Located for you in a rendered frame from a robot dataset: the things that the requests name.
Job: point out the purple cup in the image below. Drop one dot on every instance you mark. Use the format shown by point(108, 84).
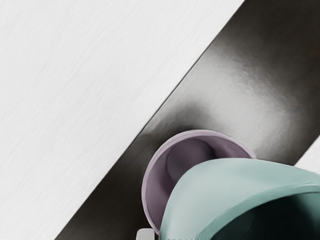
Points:
point(160, 180)

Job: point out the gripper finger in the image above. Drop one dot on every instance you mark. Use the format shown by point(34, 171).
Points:
point(144, 235)

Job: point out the teal cup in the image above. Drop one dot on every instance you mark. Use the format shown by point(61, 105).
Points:
point(212, 190)

